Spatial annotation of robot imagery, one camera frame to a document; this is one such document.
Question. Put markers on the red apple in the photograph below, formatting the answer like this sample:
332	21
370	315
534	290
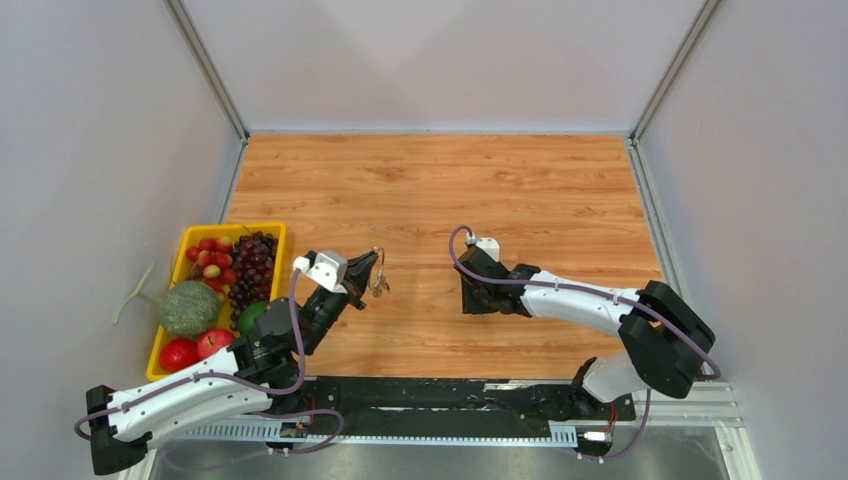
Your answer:
212	341

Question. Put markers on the dark purple grape bunch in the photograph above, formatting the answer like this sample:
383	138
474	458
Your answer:
253	267

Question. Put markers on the green avocado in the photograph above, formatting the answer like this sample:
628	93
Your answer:
247	318

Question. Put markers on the green plant stem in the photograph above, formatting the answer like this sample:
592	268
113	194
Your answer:
137	293

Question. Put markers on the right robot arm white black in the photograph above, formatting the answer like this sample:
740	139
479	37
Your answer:
665	343

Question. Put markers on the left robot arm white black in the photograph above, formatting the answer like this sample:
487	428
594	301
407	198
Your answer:
246	377

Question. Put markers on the red tomato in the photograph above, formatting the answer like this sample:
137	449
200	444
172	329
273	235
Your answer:
177	355

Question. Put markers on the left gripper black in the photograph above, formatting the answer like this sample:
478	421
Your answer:
357	275

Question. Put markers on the metal keyring with keys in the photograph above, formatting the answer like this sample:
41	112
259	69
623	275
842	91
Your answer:
380	284

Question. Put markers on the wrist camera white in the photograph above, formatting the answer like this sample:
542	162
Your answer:
326	268
488	245

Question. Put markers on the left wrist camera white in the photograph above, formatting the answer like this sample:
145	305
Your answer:
326	268

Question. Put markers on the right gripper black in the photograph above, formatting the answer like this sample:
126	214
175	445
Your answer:
469	305

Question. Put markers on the small red fruits pile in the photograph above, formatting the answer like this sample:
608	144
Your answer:
210	261

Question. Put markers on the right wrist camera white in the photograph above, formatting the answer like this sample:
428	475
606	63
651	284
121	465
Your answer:
488	245

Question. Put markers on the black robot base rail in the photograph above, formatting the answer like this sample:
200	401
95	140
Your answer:
431	411

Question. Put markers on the green netted melon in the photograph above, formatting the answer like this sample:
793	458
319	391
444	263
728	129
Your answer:
189	309

